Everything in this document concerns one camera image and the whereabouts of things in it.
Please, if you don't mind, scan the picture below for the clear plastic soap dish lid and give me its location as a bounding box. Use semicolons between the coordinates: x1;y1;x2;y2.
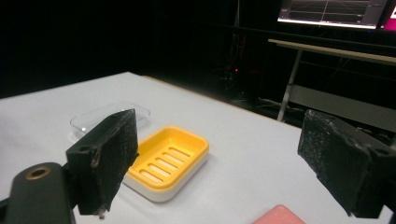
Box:
69;102;151;140

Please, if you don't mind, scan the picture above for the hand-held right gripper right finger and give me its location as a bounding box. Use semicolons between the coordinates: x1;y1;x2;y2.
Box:
297;108;396;219

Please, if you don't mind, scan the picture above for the computer monitor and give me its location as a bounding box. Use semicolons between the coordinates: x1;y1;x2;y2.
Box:
276;0;389;31

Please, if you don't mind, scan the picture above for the yellow and white soap dish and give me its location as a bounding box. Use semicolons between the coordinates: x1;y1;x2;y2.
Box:
122;125;210;203

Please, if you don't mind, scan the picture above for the white frame desk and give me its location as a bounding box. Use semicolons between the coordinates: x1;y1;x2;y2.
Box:
267;38;396;133

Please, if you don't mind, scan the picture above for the pink soap bar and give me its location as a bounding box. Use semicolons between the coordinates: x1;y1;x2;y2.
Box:
251;203;307;224

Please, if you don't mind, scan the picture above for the monitor with pink screen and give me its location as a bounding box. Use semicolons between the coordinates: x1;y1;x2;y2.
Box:
382;5;396;32

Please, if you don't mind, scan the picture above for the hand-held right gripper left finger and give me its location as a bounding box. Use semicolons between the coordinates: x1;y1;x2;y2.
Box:
65;108;140;217

